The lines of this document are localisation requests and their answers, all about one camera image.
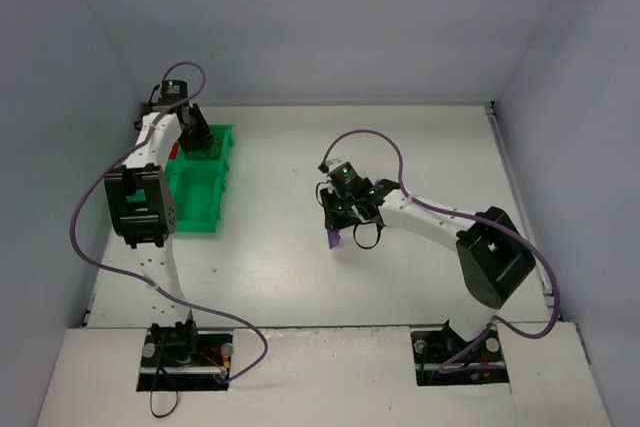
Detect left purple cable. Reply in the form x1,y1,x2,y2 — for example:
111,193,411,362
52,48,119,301
68,61,271,383

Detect purple curved lego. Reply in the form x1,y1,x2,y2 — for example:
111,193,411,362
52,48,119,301
327,229,341,249

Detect red lego block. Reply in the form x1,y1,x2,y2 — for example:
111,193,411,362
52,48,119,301
168,143,179,160

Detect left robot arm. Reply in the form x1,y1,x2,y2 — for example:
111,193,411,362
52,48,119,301
104,79,214,354

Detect purple cable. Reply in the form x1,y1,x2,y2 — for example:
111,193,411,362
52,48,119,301
323,129,562,373
68,61,271,383

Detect green four-compartment bin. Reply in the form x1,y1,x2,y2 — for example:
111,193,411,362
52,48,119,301
165,124,234,234

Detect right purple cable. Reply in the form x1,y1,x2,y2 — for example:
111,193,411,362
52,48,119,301
323,129,562,373

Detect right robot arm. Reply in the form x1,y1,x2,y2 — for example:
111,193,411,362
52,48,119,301
319,160,536,342

